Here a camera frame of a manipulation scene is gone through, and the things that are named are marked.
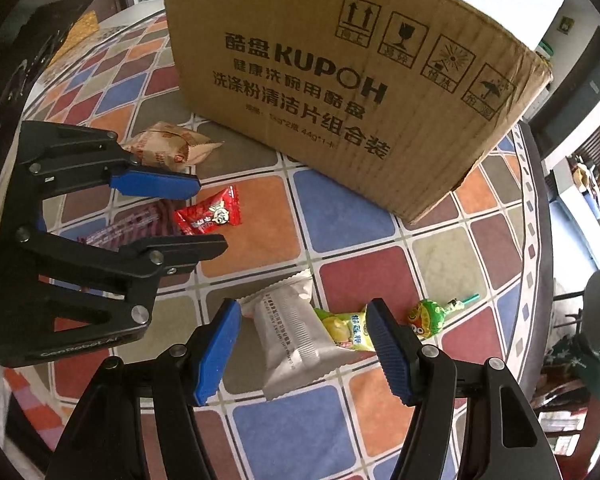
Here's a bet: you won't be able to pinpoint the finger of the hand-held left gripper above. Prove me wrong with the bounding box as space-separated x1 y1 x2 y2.
15 122 201 221
0 227 228 368

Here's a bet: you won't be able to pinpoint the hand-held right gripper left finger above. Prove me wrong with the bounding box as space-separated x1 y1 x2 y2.
45 299 243 480

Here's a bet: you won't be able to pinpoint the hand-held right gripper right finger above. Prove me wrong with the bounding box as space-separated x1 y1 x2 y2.
365 298 551 480

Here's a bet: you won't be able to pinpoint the brown snack packet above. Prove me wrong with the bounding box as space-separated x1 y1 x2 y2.
122 121 225 168

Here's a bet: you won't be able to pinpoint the small red candy packet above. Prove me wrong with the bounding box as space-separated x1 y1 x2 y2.
173 185 245 236

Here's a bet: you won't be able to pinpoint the maroon snack packet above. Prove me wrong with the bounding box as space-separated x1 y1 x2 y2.
82 199 181 251

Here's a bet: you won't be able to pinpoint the green lollipop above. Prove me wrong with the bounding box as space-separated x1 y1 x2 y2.
407 293 481 338

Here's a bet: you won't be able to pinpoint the yellow green candy packet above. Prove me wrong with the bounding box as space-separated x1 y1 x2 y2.
312 307 371 352

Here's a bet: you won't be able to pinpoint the white snack packet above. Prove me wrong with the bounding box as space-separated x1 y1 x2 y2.
237 267 363 402

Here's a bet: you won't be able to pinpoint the brown cardboard box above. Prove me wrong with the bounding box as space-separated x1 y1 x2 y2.
162 0 553 226

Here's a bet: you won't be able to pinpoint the checked colourful tablecloth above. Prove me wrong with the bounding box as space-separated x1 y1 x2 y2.
0 12 556 480

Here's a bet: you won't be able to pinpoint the dark wooden chair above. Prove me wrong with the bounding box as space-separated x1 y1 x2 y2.
530 370 600 461

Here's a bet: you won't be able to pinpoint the green garment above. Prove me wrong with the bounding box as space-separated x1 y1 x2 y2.
545 332 600 403

